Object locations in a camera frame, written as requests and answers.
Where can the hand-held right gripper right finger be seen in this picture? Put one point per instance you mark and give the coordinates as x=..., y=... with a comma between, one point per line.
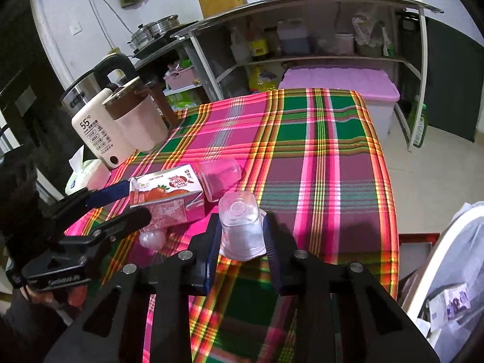
x=276, y=257

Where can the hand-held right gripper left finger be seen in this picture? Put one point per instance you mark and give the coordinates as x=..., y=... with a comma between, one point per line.
x=211, y=257

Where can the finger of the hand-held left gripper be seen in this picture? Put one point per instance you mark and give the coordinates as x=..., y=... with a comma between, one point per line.
x=124, y=221
x=113, y=191

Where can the clear plastic cup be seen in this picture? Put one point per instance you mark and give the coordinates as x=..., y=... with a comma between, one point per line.
x=221, y=177
x=153, y=240
x=242, y=227

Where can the pink milk carton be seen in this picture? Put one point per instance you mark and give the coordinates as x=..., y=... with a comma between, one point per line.
x=166, y=196

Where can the white round trash bin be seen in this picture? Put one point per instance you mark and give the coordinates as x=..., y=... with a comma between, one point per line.
x=419, y=291

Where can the person's left forearm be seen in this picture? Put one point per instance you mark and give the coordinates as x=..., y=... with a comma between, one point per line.
x=34, y=321

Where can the person's left hand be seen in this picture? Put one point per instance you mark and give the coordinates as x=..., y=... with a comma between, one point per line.
x=75, y=295

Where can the white tissue pack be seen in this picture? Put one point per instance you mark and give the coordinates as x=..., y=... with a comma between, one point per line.
x=85, y=174

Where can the white thermos kettle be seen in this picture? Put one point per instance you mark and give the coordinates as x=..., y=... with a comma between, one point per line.
x=94, y=136

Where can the pink cup with brown lid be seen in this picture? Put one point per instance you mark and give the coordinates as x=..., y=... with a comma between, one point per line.
x=140, y=124

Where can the plaid tablecloth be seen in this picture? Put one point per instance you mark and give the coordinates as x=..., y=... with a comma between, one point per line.
x=302, y=166

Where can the black and steel kettle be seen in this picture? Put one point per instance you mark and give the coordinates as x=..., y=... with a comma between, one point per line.
x=77, y=98

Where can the dark wooden door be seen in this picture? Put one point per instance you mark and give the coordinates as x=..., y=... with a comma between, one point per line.
x=22, y=102

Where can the pink basket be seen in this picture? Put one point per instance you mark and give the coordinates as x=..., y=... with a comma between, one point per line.
x=179, y=79

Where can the yellow power strip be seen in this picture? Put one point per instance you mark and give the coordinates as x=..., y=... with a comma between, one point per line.
x=114, y=51

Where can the red framed box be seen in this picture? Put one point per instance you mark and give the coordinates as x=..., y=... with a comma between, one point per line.
x=416, y=236

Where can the steel pot with lid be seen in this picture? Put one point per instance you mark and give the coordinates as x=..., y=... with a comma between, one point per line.
x=140, y=37

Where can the steel pots on stove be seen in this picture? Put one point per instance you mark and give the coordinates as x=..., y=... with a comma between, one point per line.
x=170, y=41

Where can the steel steamer pot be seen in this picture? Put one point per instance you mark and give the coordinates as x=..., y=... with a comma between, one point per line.
x=164, y=25

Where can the storage box with pink lid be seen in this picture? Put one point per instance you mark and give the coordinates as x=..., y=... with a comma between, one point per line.
x=340, y=83

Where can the clear plastic bin liner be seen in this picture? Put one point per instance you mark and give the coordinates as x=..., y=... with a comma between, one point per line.
x=465, y=249

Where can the clear plastic jug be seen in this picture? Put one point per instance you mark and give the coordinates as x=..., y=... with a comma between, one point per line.
x=239, y=47

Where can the yellow label oil bottle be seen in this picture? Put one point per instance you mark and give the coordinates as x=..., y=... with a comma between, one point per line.
x=259, y=45

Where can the purple liquid jug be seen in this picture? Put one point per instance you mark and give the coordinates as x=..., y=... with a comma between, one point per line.
x=294, y=39

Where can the pale pink pot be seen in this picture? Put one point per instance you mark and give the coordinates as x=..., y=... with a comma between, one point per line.
x=344, y=44

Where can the green and white bottle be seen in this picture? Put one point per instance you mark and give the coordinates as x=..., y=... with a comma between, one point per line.
x=388, y=45

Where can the crumpled plastic bags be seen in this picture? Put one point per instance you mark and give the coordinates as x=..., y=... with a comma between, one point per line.
x=366, y=34

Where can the black cabinet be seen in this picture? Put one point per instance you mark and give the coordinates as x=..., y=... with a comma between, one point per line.
x=450, y=83

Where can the metal shelf rack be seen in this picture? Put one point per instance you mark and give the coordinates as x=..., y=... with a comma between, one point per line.
x=321, y=2

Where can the white wall switch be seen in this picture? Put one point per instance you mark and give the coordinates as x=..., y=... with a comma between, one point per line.
x=76, y=29

